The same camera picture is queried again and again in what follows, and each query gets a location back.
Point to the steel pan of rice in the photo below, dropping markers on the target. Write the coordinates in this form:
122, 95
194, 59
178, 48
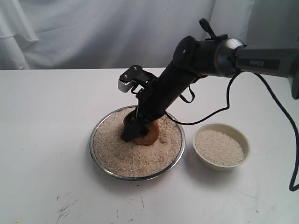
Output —
129, 161

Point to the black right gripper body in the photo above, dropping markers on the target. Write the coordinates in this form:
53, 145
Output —
157, 95

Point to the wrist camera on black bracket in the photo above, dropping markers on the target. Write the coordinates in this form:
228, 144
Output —
133, 77

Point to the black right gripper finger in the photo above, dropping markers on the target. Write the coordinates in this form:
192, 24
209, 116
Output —
133, 130

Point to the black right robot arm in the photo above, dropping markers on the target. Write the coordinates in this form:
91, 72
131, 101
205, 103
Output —
194, 60

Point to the white backdrop curtain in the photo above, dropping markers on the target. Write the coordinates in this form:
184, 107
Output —
85, 34

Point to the cream bowl of rice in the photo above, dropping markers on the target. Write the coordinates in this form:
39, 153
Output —
221, 147

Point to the brown wooden cup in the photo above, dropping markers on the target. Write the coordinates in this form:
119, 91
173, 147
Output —
151, 137

